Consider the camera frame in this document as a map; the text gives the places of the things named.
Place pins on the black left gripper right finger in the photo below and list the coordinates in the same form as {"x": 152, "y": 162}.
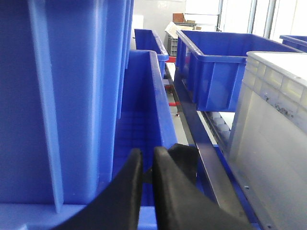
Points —
{"x": 179, "y": 204}

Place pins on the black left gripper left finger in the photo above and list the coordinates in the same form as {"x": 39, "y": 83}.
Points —
{"x": 117, "y": 207}

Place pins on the white plastic tote bin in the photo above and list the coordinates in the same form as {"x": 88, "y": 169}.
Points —
{"x": 267, "y": 149}

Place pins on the narrow blue bin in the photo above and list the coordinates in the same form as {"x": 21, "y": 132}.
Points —
{"x": 145, "y": 121}

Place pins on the far blue plastic bin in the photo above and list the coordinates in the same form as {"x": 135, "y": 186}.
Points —
{"x": 212, "y": 65}

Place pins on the red steel shelf beam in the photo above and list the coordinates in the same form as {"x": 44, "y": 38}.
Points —
{"x": 170, "y": 68}

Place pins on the tall blue bin left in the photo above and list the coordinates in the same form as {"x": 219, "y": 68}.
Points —
{"x": 62, "y": 68}

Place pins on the blue bin far left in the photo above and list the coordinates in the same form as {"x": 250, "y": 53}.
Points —
{"x": 147, "y": 39}

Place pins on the stacked blue bin far right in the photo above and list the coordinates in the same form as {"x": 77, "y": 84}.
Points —
{"x": 295, "y": 41}

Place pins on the grey plastic crate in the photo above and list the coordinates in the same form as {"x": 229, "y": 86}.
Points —
{"x": 172, "y": 46}

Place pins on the cardboard box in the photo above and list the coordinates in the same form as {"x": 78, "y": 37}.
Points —
{"x": 178, "y": 17}

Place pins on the silver shelf divider rail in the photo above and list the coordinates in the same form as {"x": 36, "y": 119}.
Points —
{"x": 212, "y": 178}

